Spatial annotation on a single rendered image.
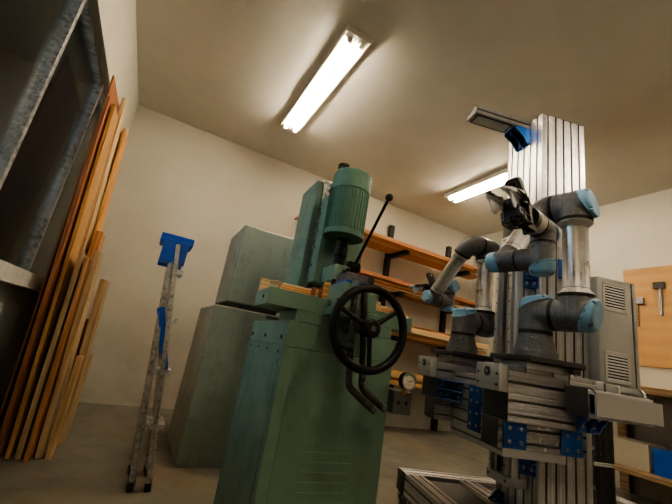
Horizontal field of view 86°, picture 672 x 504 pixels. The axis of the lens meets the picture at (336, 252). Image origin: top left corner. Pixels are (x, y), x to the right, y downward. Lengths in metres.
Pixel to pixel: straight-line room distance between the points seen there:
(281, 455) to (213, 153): 3.30
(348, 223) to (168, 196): 2.63
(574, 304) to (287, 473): 1.11
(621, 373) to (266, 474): 1.47
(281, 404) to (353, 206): 0.82
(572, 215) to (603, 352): 0.63
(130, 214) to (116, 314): 0.91
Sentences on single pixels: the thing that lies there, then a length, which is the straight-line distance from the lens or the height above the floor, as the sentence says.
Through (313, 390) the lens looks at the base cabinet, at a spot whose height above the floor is 0.58.
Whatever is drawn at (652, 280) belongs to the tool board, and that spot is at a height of 1.82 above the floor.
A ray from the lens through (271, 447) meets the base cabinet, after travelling 1.32.
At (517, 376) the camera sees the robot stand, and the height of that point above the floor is 0.74.
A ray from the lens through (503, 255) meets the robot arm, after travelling 1.36.
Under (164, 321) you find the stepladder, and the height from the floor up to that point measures 0.73.
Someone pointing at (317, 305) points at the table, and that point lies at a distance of 1.31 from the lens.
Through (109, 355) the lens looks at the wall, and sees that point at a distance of 3.72.
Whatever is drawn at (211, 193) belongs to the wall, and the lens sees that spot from 3.95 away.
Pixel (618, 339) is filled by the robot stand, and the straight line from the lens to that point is 1.99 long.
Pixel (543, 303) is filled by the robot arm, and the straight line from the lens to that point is 1.54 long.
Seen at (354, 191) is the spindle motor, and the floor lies 1.39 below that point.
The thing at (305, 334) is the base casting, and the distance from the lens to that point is 1.30.
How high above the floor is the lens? 0.72
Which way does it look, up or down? 15 degrees up
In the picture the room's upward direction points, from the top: 10 degrees clockwise
